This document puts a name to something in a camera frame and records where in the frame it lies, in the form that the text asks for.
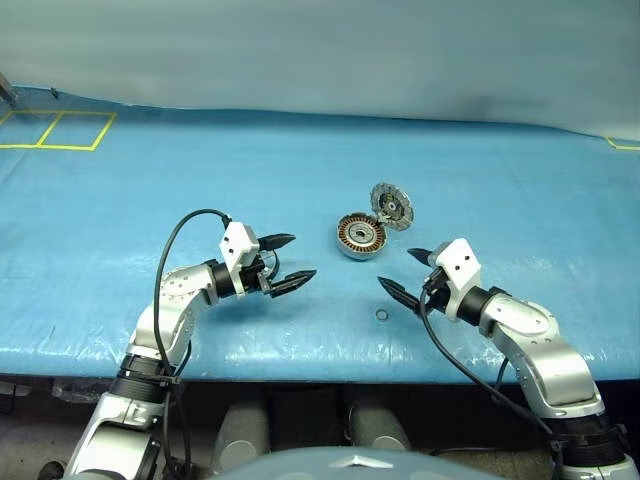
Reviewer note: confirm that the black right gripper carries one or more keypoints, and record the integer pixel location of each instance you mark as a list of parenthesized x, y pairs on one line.
[(437, 296)]

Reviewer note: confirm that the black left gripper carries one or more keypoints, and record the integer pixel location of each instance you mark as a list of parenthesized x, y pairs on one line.
[(256, 279)]

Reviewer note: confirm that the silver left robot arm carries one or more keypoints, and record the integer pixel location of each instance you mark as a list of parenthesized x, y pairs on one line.
[(170, 300)]

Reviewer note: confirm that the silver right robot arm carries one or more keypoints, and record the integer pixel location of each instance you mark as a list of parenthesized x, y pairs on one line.
[(550, 360)]

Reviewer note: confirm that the silver motor base copper windings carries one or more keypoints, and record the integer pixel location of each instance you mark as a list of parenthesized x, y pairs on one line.
[(361, 235)]

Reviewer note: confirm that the silver motor lid circuit board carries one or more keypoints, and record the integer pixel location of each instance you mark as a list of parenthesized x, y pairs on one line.
[(392, 205)]

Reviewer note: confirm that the blue plastic table cover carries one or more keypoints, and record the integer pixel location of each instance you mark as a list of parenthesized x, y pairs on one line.
[(200, 180)]

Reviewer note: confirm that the grey rounded shape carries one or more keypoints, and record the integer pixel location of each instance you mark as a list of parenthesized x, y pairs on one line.
[(380, 425), (242, 435)]

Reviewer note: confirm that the grey robot torso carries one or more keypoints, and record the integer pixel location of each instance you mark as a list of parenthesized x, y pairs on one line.
[(320, 467)]

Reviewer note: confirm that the yellow tape double square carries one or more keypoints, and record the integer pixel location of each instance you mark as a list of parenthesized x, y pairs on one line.
[(50, 129)]

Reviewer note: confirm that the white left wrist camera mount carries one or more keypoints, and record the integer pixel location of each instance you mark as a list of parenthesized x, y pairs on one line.
[(239, 242)]

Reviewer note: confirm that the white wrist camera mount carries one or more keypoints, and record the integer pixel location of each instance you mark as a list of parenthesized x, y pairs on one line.
[(462, 260), (239, 242)]

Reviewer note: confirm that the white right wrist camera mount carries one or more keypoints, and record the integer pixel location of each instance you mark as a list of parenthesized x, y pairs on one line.
[(462, 260)]

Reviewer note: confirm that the grey metal bracket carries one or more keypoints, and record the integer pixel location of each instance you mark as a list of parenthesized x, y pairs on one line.
[(6, 90)]

